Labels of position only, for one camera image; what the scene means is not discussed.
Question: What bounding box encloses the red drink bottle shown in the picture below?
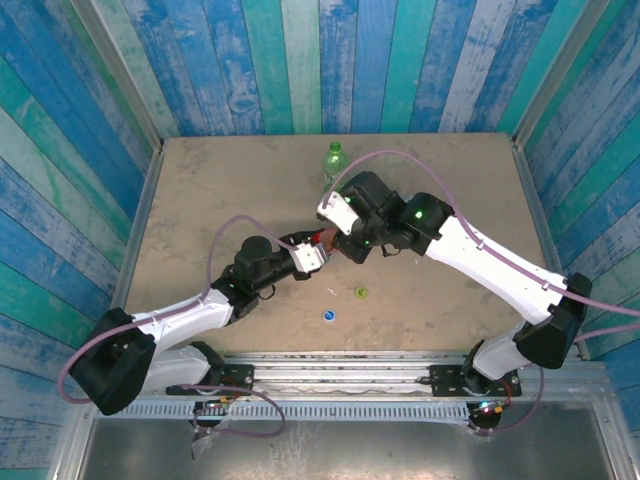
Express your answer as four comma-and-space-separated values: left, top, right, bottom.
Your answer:
312, 227, 344, 256

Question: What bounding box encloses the green plastic bottle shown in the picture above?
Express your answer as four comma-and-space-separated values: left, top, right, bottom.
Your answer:
322, 141, 351, 195

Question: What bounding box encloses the steel sheet panel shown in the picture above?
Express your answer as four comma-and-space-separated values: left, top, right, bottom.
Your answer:
74, 417, 619, 480

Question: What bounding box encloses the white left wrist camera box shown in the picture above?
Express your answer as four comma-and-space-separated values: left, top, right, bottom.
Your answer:
291, 242, 332, 277

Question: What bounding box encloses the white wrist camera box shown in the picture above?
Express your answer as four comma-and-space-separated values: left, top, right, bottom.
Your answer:
315, 191, 362, 237
291, 242, 332, 277

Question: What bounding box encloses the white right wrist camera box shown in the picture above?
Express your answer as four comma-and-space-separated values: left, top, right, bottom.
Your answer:
315, 191, 362, 237

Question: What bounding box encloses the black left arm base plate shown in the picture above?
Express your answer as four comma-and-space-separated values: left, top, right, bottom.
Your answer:
164, 363, 255, 397

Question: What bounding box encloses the aluminium table edge rail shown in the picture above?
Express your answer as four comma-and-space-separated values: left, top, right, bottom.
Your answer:
107, 144, 166, 321
509, 137, 591, 361

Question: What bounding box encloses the aluminium mounting rail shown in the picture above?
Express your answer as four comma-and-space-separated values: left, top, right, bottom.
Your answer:
77, 351, 606, 401

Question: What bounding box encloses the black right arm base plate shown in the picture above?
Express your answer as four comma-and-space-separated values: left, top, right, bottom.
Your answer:
429, 364, 522, 399

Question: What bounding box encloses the white slotted cable duct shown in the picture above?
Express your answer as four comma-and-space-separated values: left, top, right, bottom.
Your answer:
94, 401, 472, 422

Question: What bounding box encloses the aluminium frame post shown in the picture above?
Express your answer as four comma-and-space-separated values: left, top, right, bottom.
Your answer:
512, 0, 612, 146
69, 0, 165, 151

